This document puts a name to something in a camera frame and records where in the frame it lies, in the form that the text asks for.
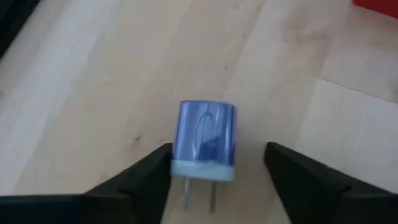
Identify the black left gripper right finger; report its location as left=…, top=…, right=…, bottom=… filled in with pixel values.
left=264, top=141, right=383, bottom=224

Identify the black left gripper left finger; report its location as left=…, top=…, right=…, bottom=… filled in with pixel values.
left=83, top=142, right=174, bottom=224

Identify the purple-blue plug charger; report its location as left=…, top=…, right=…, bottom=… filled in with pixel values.
left=170, top=99, right=238, bottom=214

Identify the red rectangular box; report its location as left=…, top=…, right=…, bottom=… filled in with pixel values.
left=352, top=0, right=398, bottom=20

